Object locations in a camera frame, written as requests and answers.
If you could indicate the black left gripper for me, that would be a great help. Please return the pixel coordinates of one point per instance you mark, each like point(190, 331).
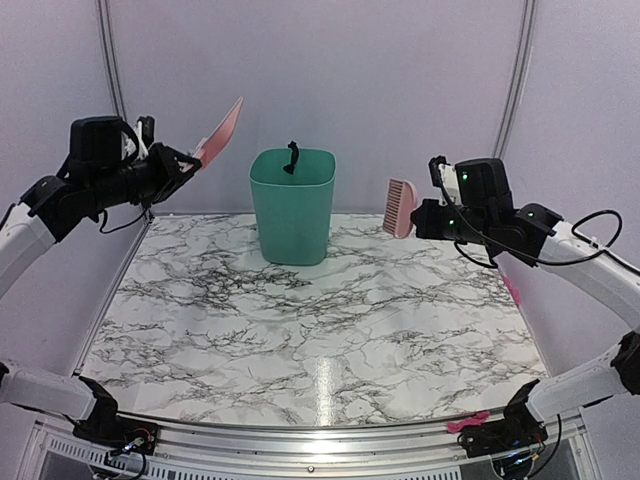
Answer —
point(167, 186)

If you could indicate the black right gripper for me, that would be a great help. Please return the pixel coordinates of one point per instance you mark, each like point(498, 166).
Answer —
point(427, 227)

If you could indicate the pink plastic dustpan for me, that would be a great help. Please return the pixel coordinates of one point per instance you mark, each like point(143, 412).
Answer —
point(210, 147)

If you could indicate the pink hand brush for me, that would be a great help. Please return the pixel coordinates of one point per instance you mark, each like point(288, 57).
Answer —
point(401, 201)

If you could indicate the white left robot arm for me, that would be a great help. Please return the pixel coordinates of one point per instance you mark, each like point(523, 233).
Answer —
point(31, 227)

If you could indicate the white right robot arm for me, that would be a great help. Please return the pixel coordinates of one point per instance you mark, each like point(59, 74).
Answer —
point(539, 237)

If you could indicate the magenta paper scrap on table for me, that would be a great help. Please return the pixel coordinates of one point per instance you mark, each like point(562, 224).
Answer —
point(513, 290)

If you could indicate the black scrap on bin rim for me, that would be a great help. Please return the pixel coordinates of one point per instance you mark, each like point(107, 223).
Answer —
point(290, 167)

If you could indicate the green plastic waste bin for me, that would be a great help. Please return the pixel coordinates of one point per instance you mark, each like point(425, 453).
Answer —
point(293, 213)

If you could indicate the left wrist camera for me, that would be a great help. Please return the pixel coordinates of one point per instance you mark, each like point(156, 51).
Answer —
point(138, 142)

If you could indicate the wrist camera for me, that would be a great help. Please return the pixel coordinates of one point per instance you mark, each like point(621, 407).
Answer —
point(444, 178)
point(138, 142)

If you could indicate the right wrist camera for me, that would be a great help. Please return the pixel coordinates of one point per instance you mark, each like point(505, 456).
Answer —
point(444, 178)

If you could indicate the right frame post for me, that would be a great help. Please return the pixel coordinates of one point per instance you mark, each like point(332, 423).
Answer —
point(504, 41)

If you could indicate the frame post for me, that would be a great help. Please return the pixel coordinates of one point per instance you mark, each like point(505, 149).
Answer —
point(111, 56)
point(504, 41)

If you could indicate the left frame post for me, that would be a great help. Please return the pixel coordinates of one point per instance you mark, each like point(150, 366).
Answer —
point(111, 56)

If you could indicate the magenta scrap on rail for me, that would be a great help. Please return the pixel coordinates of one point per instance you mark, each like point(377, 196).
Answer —
point(475, 420)

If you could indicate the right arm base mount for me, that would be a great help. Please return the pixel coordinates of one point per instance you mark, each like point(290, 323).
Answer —
point(517, 429)

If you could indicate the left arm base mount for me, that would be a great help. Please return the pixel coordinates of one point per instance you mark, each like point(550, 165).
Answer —
point(105, 426)

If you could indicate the aluminium front rail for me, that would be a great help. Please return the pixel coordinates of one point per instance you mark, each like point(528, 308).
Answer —
point(187, 450)

